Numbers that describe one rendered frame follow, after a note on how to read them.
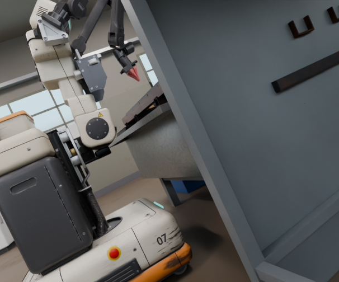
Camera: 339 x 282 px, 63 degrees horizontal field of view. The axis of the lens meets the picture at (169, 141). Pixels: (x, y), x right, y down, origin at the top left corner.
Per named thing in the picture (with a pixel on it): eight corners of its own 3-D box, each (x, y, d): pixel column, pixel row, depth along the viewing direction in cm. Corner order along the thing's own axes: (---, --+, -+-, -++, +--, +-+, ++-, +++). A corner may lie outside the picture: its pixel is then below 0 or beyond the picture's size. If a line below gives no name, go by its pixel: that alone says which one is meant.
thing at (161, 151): (146, 176, 235) (129, 139, 234) (238, 172, 115) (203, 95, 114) (142, 178, 233) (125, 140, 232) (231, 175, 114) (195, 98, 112)
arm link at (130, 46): (106, 37, 146) (118, 38, 142) (121, 30, 154) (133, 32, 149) (111, 59, 154) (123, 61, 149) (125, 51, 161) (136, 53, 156)
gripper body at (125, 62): (121, 75, 153) (113, 64, 152) (135, 66, 157) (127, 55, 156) (124, 71, 147) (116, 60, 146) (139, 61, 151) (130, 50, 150)
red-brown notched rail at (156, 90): (128, 123, 231) (125, 117, 231) (255, 20, 82) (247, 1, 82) (124, 125, 230) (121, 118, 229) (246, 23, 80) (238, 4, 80)
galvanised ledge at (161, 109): (129, 139, 234) (127, 135, 234) (203, 95, 114) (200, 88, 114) (107, 148, 226) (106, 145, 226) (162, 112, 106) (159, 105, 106)
